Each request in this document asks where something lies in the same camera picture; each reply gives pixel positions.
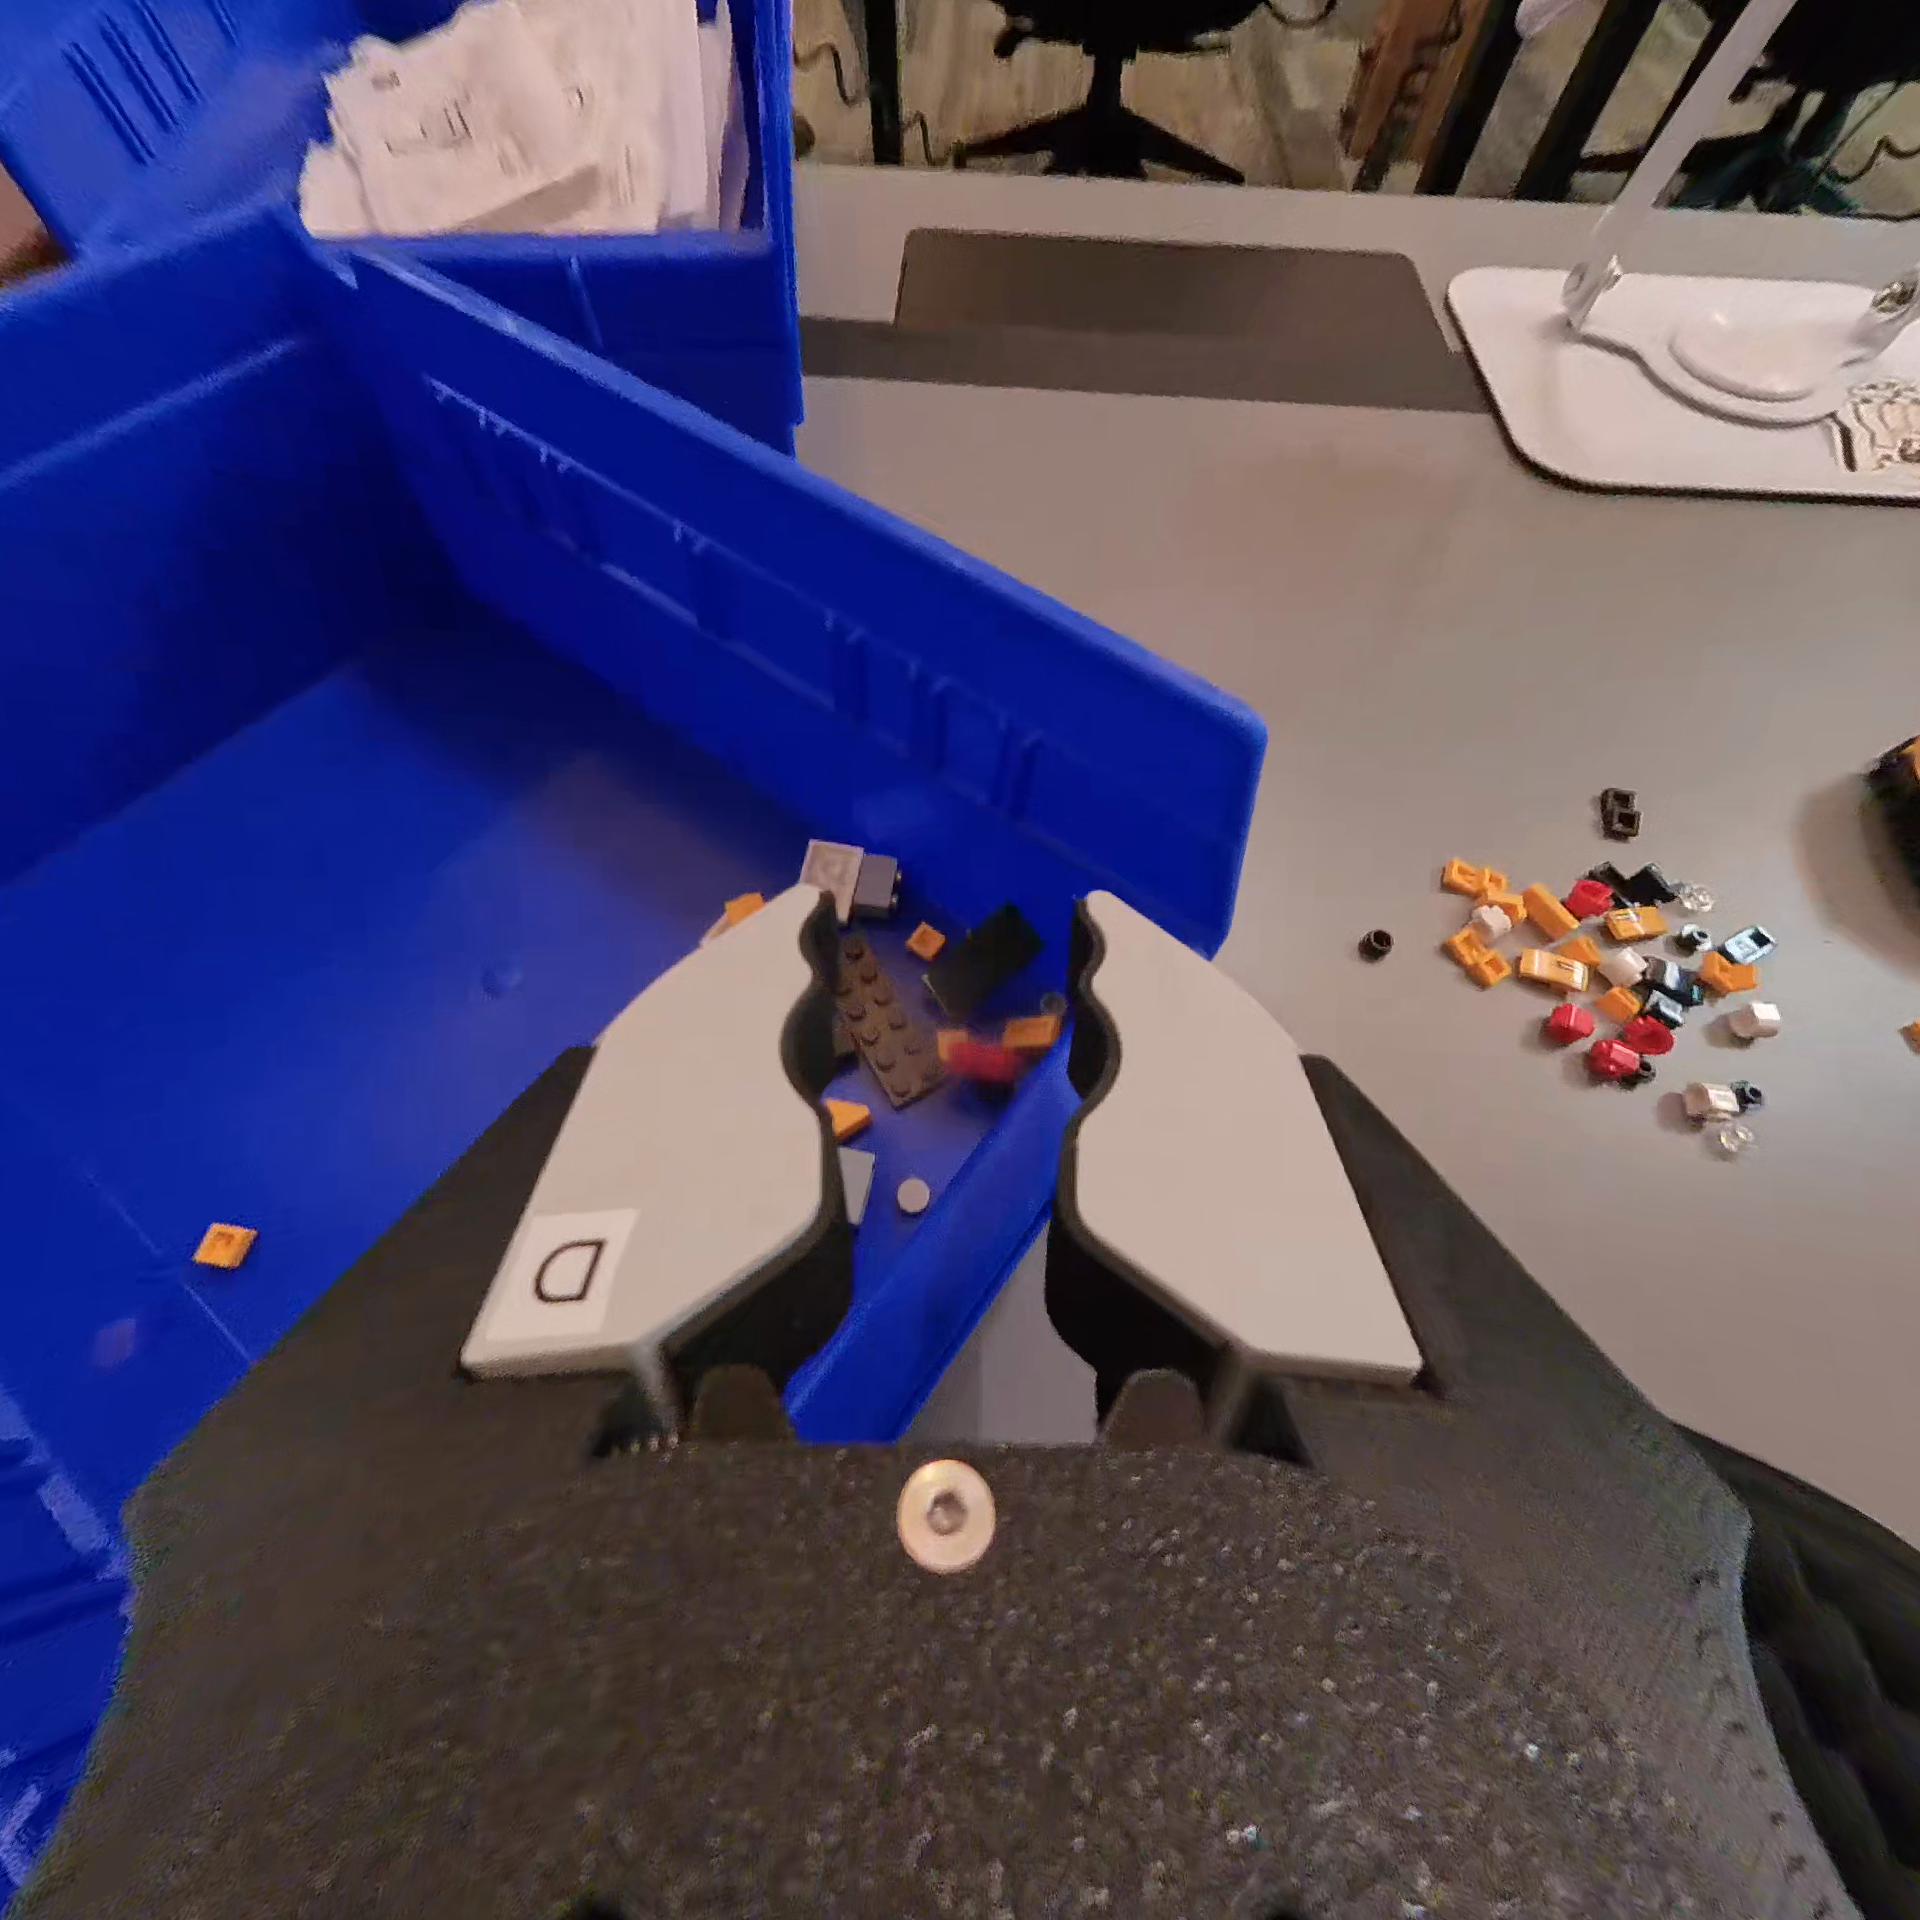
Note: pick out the pile of small lego pieces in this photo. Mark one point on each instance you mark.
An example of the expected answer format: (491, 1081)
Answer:
(1606, 975)

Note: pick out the blue storage bin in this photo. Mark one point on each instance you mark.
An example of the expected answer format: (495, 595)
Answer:
(628, 315)
(300, 902)

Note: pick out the cluster of mixed lego plates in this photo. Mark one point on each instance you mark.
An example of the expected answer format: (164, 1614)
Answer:
(886, 1037)

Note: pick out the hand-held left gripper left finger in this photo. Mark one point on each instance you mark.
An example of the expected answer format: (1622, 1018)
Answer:
(675, 1170)

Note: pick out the white book stand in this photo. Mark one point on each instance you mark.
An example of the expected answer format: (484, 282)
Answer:
(1575, 376)

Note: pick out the orange lego tile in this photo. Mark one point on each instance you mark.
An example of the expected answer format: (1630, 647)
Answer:
(224, 1245)

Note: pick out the black lego bracket piece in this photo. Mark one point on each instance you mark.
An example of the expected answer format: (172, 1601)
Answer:
(1616, 811)

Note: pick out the white paper sheet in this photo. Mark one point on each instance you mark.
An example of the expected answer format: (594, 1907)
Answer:
(495, 120)

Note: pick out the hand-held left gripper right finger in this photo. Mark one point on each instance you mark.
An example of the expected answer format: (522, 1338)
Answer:
(1214, 1170)

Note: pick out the yellow lego car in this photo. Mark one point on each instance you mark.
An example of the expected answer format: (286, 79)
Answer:
(1898, 781)

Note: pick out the person's left forearm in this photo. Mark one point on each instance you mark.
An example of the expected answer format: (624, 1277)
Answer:
(1828, 1680)

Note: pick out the black office chair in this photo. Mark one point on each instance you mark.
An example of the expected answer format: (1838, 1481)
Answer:
(1815, 90)
(1110, 77)

